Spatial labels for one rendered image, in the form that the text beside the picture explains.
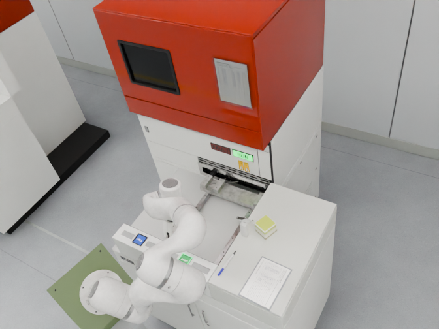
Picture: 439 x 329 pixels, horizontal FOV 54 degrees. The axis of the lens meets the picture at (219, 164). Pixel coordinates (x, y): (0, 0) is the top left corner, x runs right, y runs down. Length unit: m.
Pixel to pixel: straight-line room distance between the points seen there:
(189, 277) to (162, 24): 1.04
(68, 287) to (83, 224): 1.66
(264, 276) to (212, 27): 1.04
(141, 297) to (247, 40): 0.97
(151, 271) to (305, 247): 0.89
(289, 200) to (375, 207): 1.34
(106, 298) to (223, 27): 1.07
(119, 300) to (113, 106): 3.27
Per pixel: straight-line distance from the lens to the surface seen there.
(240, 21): 1.75
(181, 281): 1.31
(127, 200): 3.66
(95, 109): 4.73
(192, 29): 1.79
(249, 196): 2.28
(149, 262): 1.28
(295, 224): 2.06
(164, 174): 2.75
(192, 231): 1.32
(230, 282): 1.91
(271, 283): 1.89
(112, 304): 1.64
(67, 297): 2.03
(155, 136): 2.51
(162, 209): 1.58
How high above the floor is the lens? 2.63
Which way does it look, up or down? 45 degrees down
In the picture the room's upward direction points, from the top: 11 degrees counter-clockwise
